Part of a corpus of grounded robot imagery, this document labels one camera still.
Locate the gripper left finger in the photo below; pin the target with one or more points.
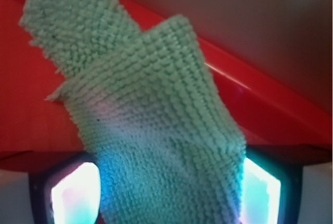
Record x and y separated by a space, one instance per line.
65 187

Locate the light blue cloth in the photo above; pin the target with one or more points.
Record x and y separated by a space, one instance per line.
147 108

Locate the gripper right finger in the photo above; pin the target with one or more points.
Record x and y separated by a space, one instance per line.
271 186

